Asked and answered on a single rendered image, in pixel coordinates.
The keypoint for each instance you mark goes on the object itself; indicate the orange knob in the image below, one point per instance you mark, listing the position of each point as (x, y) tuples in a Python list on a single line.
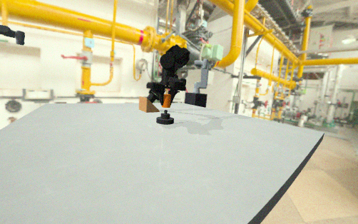
[(166, 101)]

